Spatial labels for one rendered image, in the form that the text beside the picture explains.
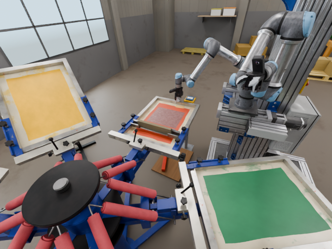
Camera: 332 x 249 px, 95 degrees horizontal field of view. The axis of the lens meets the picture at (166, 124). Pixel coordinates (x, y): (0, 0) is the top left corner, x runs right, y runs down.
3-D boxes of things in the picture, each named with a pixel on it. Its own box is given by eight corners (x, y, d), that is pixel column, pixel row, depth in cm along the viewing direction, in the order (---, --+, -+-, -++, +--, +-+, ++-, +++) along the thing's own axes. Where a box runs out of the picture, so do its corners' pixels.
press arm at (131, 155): (137, 147, 131) (136, 143, 128) (143, 149, 129) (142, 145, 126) (125, 162, 119) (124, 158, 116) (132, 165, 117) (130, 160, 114)
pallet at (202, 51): (208, 51, 770) (209, 48, 763) (205, 55, 706) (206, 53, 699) (185, 49, 807) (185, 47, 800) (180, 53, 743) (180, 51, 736)
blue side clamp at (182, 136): (183, 132, 152) (183, 126, 147) (187, 133, 150) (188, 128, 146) (171, 153, 131) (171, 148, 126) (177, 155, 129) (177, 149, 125)
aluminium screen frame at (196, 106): (156, 98, 203) (156, 96, 200) (199, 107, 183) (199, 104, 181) (119, 136, 148) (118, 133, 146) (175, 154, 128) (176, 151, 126)
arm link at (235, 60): (244, 72, 166) (204, 50, 147) (238, 68, 178) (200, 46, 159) (253, 62, 160) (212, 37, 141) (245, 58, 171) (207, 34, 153)
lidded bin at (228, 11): (234, 15, 653) (236, 7, 636) (234, 16, 625) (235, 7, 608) (223, 15, 667) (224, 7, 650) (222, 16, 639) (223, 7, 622)
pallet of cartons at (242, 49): (263, 54, 697) (269, 35, 650) (265, 61, 625) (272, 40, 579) (232, 52, 736) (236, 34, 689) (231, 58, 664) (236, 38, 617)
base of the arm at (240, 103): (252, 102, 134) (256, 92, 127) (253, 111, 123) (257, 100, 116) (233, 99, 138) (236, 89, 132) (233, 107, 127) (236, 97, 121)
